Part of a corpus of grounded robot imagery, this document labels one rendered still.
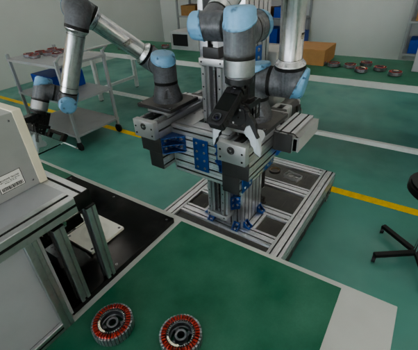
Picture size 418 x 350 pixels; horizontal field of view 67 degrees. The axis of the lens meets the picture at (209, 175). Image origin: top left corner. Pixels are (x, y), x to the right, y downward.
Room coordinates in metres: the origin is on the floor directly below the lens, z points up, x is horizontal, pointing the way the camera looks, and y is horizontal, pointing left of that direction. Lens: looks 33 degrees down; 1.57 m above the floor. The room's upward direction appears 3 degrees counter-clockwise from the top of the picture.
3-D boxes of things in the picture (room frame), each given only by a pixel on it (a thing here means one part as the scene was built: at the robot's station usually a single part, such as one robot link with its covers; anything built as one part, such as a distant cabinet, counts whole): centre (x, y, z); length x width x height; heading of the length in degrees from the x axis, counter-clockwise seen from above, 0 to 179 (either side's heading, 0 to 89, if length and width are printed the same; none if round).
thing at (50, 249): (0.76, 0.52, 0.80); 0.08 x 0.05 x 0.06; 55
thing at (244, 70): (0.77, -0.09, 1.37); 0.08 x 0.08 x 0.05
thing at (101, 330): (0.51, 0.29, 0.77); 0.11 x 0.11 x 0.04
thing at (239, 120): (0.78, -0.09, 1.29); 0.09 x 0.08 x 0.12; 144
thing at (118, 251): (0.94, 0.54, 0.76); 0.64 x 0.47 x 0.02; 55
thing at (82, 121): (3.55, 1.56, 0.51); 1.01 x 0.60 x 1.01; 55
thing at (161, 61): (1.58, 0.19, 1.20); 0.13 x 0.12 x 0.14; 24
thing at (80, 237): (0.88, 0.44, 0.78); 0.15 x 0.15 x 0.01; 55
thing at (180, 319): (0.47, 0.10, 0.77); 0.11 x 0.11 x 0.04
